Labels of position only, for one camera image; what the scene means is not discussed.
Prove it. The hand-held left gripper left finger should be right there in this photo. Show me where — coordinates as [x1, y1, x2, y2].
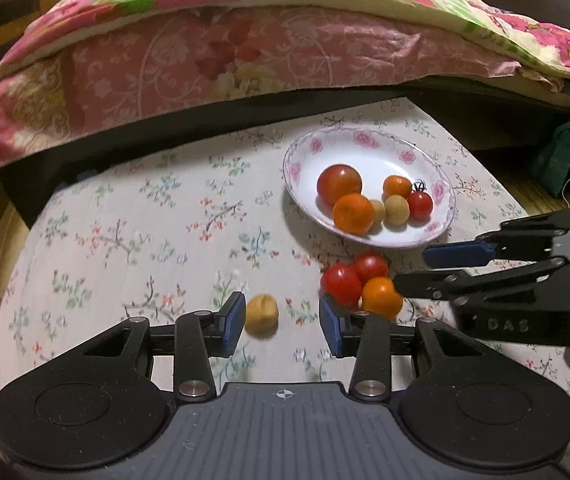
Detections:
[60, 291, 247, 403]

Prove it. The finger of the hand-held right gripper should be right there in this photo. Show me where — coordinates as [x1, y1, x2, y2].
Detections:
[394, 257, 566, 306]
[422, 206, 570, 269]

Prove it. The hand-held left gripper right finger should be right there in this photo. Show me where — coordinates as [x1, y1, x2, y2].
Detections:
[319, 295, 496, 402]

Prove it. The orange cherry tomato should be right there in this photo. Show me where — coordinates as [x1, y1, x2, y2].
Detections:
[361, 276, 404, 319]

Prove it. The small red tomato with stem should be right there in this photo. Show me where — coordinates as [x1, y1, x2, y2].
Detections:
[407, 179, 434, 221]

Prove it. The small orange tomato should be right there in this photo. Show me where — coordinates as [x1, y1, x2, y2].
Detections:
[382, 175, 412, 200]

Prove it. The large red tomato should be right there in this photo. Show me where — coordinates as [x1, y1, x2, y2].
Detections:
[316, 164, 364, 207]

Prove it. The white floral rim plate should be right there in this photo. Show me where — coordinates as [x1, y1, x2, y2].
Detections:
[283, 126, 456, 250]

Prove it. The floral print tablecloth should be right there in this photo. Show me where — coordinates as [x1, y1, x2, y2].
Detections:
[0, 96, 570, 411]

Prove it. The green bag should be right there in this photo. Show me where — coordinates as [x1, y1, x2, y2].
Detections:
[530, 122, 570, 199]

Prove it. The pink floral quilt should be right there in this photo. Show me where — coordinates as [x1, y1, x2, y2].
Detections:
[0, 0, 570, 187]

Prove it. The dark bed frame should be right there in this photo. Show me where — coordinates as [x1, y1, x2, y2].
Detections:
[0, 74, 570, 231]

